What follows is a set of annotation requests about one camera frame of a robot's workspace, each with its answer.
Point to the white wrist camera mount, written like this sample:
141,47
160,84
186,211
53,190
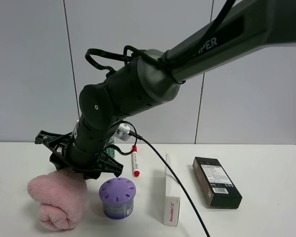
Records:
122,132

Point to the purple lidded air freshener can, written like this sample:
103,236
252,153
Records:
117,196

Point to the red whiteboard marker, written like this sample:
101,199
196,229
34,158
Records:
135,164

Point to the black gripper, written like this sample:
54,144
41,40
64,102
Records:
66,154

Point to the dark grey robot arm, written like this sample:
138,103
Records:
150,78

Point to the long white Snowhite box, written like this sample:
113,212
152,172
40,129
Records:
172,199

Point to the clear water bottle green label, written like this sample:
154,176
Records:
110,151

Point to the black rectangular product box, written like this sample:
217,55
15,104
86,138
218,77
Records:
217,187

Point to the pink towel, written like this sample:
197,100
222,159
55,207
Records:
62,195

